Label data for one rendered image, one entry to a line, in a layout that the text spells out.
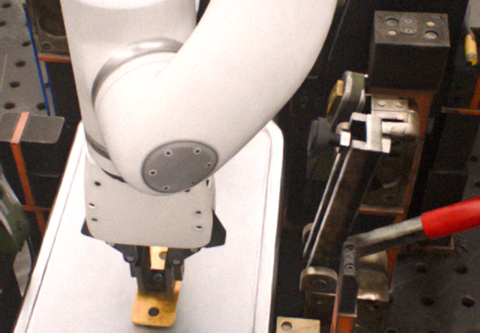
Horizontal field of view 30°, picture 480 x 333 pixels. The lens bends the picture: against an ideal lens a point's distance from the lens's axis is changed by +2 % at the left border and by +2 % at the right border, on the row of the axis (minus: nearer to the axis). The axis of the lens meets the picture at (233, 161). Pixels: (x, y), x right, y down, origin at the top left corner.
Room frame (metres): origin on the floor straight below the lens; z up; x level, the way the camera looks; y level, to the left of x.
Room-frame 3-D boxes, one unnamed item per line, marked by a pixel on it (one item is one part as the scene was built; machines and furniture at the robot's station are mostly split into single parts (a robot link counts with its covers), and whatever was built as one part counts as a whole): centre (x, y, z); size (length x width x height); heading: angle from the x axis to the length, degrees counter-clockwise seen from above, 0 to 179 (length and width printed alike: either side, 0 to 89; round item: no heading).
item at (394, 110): (0.62, -0.14, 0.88); 0.11 x 0.09 x 0.37; 84
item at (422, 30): (0.68, -0.17, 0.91); 0.07 x 0.05 x 0.42; 84
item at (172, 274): (0.46, 0.04, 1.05); 0.03 x 0.03 x 0.07; 84
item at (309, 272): (0.42, -0.07, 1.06); 0.03 x 0.01 x 0.03; 84
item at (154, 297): (0.46, 0.07, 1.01); 0.08 x 0.04 x 0.01; 174
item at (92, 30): (0.46, 0.06, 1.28); 0.09 x 0.08 x 0.13; 18
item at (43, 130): (0.67, 0.22, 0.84); 0.11 x 0.08 x 0.29; 84
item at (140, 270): (0.46, 0.09, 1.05); 0.03 x 0.03 x 0.07; 84
